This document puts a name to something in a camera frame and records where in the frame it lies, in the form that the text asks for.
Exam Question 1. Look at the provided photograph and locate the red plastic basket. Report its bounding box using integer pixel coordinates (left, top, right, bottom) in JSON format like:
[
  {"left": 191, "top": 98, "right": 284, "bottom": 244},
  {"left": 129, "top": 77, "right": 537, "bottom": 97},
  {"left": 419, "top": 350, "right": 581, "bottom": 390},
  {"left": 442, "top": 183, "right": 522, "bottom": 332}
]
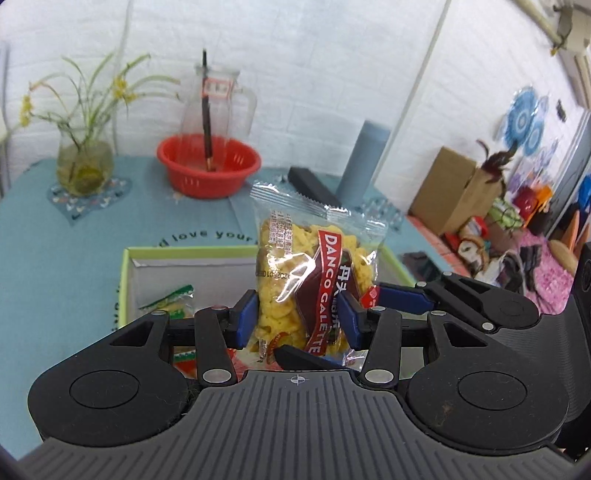
[{"left": 156, "top": 135, "right": 262, "bottom": 199}]

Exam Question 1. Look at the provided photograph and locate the purple leaf plant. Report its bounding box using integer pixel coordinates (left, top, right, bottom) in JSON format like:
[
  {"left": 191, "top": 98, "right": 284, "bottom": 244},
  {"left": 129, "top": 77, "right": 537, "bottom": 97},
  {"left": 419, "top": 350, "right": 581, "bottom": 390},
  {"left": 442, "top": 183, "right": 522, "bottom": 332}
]
[{"left": 475, "top": 141, "right": 520, "bottom": 185}]

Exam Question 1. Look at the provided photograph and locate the glass pitcher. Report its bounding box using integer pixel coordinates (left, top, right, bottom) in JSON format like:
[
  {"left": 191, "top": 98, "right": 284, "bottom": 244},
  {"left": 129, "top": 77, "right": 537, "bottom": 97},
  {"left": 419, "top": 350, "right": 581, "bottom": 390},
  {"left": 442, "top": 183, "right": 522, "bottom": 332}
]
[{"left": 180, "top": 65, "right": 258, "bottom": 160}]

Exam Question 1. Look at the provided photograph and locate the red snack packet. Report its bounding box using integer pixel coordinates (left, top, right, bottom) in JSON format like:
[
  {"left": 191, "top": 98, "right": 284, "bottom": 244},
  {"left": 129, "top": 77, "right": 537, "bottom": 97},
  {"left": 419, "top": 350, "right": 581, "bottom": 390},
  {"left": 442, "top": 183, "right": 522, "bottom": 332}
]
[{"left": 172, "top": 348, "right": 204, "bottom": 379}]

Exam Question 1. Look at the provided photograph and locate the medium blue paper fan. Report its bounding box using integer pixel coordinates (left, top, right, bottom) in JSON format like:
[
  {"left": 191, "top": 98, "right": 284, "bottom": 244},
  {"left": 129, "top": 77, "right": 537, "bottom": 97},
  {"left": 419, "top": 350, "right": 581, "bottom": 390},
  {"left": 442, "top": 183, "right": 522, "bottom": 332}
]
[{"left": 524, "top": 120, "right": 546, "bottom": 158}]

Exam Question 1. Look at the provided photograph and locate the brown cardboard box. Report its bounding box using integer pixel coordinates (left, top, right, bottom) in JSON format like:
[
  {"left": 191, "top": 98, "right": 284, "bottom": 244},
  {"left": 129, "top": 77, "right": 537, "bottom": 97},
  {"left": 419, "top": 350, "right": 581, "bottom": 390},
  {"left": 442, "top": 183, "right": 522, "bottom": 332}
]
[{"left": 409, "top": 147, "right": 506, "bottom": 236}]

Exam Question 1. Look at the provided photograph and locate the white vertical wall pipe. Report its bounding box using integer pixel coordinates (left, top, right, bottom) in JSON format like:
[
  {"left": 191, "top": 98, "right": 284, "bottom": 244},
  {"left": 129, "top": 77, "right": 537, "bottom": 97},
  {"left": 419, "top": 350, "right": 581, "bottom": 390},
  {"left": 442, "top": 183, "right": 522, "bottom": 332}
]
[{"left": 402, "top": 0, "right": 453, "bottom": 153}]

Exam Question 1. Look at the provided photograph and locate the large blue paper fan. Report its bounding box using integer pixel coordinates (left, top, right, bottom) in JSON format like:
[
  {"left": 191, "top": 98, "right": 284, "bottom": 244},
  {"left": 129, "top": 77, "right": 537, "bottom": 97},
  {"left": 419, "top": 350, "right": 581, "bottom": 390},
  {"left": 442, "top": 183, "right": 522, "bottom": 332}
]
[{"left": 505, "top": 90, "right": 539, "bottom": 144}]

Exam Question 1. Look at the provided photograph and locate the red vase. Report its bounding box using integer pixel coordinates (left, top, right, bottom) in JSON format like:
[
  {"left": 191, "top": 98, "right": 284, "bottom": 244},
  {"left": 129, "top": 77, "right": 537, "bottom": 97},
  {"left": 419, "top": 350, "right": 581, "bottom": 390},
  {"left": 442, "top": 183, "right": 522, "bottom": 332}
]
[{"left": 515, "top": 187, "right": 539, "bottom": 217}]

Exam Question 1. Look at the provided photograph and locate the green snack packet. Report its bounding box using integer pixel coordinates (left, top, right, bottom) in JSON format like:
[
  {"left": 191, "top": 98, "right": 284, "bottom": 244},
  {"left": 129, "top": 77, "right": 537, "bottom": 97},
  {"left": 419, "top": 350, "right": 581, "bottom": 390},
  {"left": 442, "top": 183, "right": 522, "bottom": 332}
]
[{"left": 139, "top": 285, "right": 195, "bottom": 319}]

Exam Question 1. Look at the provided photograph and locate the black stirring stick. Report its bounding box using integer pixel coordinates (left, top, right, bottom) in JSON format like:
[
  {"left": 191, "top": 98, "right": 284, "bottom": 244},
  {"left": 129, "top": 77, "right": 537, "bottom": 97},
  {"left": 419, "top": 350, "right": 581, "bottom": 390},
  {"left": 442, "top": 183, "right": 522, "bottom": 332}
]
[{"left": 201, "top": 50, "right": 215, "bottom": 171}]

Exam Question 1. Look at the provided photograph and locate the pink patterned cloth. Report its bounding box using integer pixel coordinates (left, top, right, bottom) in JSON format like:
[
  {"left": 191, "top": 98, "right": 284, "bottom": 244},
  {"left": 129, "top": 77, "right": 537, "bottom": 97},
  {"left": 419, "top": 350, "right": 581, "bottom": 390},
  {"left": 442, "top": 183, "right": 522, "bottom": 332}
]
[{"left": 512, "top": 228, "right": 578, "bottom": 315}]

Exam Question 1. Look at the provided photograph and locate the white air conditioner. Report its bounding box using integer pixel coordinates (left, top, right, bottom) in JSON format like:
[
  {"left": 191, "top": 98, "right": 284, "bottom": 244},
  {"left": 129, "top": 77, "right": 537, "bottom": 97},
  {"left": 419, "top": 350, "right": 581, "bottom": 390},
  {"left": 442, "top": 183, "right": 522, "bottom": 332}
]
[{"left": 573, "top": 48, "right": 591, "bottom": 109}]

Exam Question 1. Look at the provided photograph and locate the grey blue thermos bottle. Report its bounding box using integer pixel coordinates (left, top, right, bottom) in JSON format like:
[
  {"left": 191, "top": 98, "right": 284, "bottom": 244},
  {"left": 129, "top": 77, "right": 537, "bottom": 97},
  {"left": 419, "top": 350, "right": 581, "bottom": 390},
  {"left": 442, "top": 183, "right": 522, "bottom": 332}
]
[{"left": 336, "top": 120, "right": 391, "bottom": 206}]

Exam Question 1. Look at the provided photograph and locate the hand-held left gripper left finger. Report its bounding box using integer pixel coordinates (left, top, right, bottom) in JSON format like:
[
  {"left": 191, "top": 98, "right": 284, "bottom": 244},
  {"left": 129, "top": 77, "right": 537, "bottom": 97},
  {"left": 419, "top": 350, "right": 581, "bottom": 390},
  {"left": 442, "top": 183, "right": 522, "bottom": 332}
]
[{"left": 111, "top": 290, "right": 259, "bottom": 387}]

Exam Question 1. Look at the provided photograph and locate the red plaid tablecloth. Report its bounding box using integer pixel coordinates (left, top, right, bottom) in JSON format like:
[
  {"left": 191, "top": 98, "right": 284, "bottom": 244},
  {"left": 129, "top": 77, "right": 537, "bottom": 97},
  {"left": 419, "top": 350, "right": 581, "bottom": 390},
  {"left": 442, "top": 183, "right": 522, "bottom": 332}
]
[{"left": 406, "top": 215, "right": 467, "bottom": 278}]

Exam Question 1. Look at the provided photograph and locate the green cardboard box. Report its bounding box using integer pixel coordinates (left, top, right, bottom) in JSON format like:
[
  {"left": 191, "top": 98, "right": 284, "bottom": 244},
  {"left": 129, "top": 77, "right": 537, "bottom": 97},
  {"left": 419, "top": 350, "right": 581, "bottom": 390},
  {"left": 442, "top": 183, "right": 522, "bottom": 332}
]
[{"left": 113, "top": 244, "right": 416, "bottom": 384}]

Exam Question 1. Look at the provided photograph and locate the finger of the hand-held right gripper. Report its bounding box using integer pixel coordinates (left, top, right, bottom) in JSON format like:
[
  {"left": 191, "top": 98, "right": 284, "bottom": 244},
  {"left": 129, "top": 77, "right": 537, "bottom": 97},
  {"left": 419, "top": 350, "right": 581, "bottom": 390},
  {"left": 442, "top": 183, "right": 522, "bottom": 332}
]
[
  {"left": 272, "top": 344, "right": 361, "bottom": 372},
  {"left": 376, "top": 272, "right": 504, "bottom": 330}
]

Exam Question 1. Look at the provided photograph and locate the glass vase with yellow flowers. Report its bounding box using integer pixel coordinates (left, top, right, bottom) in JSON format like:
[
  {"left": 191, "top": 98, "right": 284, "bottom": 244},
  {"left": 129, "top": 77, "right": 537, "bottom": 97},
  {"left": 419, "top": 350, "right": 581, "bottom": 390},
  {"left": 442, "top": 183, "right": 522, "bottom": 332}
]
[{"left": 18, "top": 51, "right": 181, "bottom": 197}]

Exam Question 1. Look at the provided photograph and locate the clear yellow chips packet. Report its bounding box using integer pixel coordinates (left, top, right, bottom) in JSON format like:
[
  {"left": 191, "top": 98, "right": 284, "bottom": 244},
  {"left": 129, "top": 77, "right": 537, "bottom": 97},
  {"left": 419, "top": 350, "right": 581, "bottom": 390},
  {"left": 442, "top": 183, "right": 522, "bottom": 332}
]
[{"left": 249, "top": 180, "right": 386, "bottom": 370}]

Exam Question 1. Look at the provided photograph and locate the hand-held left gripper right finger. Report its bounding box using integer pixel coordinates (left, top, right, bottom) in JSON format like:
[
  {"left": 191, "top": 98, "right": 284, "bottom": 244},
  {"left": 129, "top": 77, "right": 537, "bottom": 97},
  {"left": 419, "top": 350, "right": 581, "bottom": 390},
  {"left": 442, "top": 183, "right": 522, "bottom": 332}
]
[{"left": 336, "top": 292, "right": 497, "bottom": 387}]

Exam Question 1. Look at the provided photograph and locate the black case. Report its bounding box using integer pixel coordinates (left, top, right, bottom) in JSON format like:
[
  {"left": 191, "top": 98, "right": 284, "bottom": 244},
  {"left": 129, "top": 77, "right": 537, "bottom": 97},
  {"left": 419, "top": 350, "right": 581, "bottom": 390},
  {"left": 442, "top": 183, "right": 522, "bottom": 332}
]
[{"left": 288, "top": 167, "right": 345, "bottom": 208}]

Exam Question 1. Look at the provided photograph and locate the green striped bag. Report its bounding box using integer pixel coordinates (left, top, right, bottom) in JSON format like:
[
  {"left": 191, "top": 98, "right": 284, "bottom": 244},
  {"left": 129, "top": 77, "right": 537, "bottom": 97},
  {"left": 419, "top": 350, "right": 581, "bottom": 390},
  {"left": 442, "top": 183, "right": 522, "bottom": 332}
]
[{"left": 487, "top": 203, "right": 525, "bottom": 232}]

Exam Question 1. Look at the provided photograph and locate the clear plastic blister pack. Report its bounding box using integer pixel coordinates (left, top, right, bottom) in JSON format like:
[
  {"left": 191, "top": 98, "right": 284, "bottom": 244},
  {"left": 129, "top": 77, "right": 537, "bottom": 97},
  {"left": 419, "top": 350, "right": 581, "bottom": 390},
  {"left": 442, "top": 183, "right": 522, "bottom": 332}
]
[{"left": 360, "top": 198, "right": 403, "bottom": 232}]

